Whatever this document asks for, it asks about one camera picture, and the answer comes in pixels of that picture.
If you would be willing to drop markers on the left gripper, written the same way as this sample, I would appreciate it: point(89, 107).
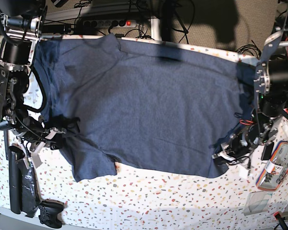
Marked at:
point(242, 142)

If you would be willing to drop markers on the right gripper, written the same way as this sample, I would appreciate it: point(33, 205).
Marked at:
point(34, 137)

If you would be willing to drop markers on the blue grey T-shirt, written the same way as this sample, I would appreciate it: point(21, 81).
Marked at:
point(145, 105)

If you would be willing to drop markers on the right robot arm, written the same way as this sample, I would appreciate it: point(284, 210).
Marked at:
point(21, 23)

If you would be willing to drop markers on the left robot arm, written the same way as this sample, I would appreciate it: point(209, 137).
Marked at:
point(264, 102)

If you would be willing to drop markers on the small black box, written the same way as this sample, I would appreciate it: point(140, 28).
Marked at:
point(267, 152)

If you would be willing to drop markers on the clear plastic container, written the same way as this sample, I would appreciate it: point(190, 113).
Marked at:
point(257, 202)

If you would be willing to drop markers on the black plastic bag roll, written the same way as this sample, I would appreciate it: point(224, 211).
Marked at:
point(24, 196)

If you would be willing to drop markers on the black game controller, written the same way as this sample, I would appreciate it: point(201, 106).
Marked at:
point(49, 214)

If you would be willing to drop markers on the red black tool corner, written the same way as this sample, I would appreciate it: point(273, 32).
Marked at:
point(281, 223)

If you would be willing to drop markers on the black power adapter brick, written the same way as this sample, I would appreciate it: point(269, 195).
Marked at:
point(57, 29)

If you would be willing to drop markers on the white power strip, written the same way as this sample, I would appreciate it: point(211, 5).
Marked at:
point(102, 24)

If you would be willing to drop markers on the white table leg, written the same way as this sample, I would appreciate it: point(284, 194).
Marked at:
point(155, 29)

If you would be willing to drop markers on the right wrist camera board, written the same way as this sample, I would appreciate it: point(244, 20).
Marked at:
point(28, 162)

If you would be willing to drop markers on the black cable bundle floor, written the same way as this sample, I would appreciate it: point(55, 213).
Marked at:
point(250, 49)

